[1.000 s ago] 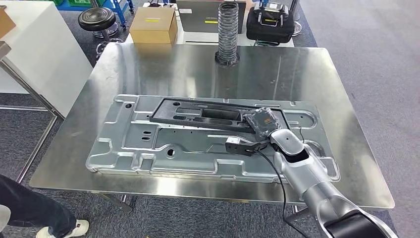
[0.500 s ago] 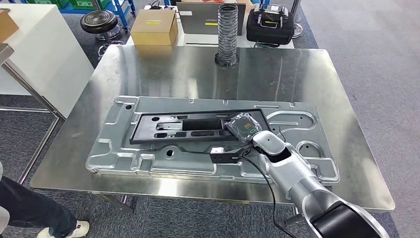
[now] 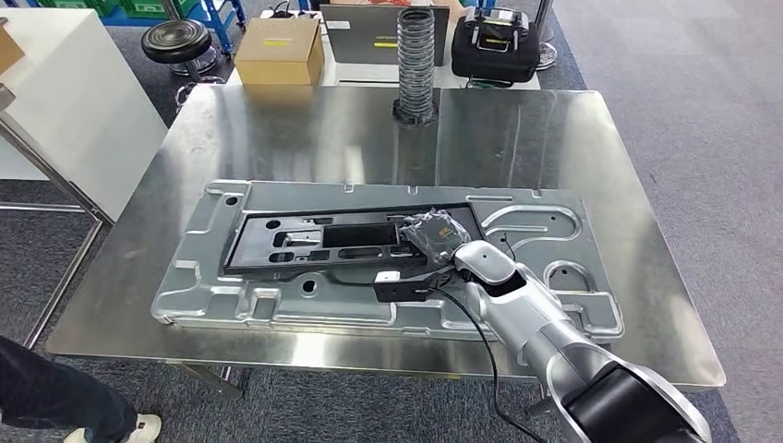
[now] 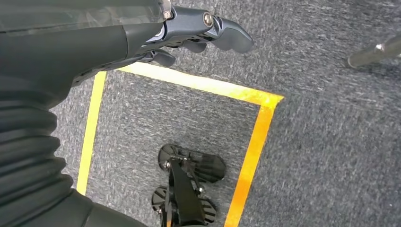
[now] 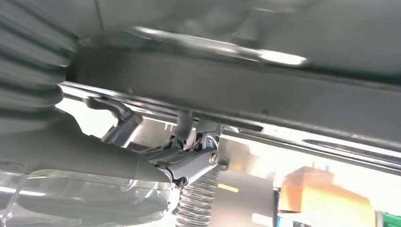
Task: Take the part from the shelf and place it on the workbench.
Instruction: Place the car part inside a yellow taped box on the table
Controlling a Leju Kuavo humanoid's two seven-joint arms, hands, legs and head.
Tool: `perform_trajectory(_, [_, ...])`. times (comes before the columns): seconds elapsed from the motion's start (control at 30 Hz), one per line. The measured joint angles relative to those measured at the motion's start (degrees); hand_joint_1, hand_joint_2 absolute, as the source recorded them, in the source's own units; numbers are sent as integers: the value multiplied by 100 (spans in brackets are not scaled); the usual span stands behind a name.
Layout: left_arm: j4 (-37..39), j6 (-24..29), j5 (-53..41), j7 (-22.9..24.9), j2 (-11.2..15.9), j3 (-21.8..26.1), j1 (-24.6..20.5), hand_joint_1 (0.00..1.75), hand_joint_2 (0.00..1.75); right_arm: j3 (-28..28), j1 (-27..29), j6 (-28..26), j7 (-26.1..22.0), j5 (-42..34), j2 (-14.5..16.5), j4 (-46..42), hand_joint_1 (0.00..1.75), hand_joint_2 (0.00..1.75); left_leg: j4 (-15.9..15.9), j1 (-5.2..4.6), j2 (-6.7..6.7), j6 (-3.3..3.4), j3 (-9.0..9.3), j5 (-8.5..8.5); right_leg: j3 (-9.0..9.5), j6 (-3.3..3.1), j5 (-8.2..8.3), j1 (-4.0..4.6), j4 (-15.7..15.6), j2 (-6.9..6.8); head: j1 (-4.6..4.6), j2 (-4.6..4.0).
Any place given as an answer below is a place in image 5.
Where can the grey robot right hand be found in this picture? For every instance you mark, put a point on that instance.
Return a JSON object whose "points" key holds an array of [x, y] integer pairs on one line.
{"points": [[78, 156]]}

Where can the grey ribbed column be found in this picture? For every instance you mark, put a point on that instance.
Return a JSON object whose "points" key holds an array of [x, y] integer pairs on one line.
{"points": [[197, 203]]}

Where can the cardboard box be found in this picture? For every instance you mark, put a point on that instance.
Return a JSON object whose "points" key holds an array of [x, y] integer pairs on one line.
{"points": [[325, 197]]}

